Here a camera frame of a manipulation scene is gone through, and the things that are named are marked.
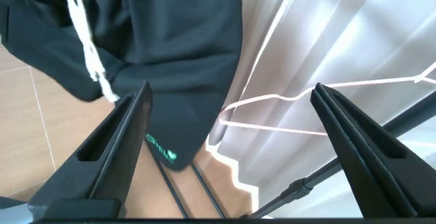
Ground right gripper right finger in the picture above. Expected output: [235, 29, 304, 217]
[309, 82, 436, 218]

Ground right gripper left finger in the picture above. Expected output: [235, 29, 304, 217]
[29, 80, 153, 218]

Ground black shorts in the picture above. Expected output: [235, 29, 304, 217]
[0, 0, 243, 172]

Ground black clothes rack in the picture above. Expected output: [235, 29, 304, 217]
[155, 0, 436, 219]

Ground pink clothes hanger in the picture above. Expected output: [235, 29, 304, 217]
[217, 60, 436, 137]

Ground beige curtain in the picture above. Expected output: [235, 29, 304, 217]
[207, 0, 436, 218]

